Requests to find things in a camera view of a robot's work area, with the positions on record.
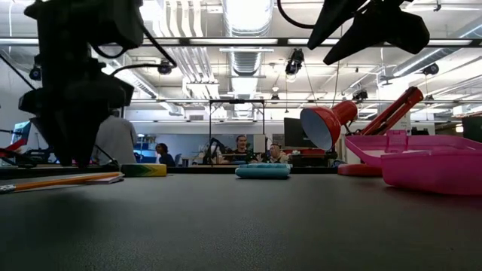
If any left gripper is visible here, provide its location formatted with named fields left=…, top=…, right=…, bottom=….
left=17, top=56, right=136, bottom=167

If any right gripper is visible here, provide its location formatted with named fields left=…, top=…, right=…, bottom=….
left=307, top=0, right=431, bottom=65

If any orange pencil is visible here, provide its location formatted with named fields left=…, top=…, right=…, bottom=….
left=0, top=172, right=124, bottom=193

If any yellow green patterned box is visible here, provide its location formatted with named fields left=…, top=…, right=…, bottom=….
left=120, top=163, right=168, bottom=178

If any pink plastic pencil case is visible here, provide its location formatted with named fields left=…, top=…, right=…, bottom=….
left=344, top=129, right=482, bottom=196

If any person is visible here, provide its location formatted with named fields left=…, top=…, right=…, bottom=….
left=263, top=143, right=291, bottom=164
left=155, top=142, right=176, bottom=167
left=92, top=109, right=139, bottom=166
left=227, top=135, right=258, bottom=165

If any blue-lit monitor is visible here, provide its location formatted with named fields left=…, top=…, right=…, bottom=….
left=10, top=120, right=33, bottom=146

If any red desk lamp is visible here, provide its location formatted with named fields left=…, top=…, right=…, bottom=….
left=300, top=86, right=425, bottom=178

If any black monitor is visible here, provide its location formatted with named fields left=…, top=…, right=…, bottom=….
left=283, top=117, right=317, bottom=149

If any teal calculator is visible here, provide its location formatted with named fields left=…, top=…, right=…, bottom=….
left=235, top=162, right=291, bottom=180

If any black table mat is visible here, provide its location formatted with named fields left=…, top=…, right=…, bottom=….
left=0, top=172, right=482, bottom=271

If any black camera cable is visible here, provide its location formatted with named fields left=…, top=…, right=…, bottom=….
left=276, top=0, right=317, bottom=30

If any silver ventilation duct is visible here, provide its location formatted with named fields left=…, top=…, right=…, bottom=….
left=221, top=0, right=275, bottom=117

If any background black frame rig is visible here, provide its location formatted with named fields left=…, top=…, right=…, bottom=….
left=209, top=99, right=266, bottom=166

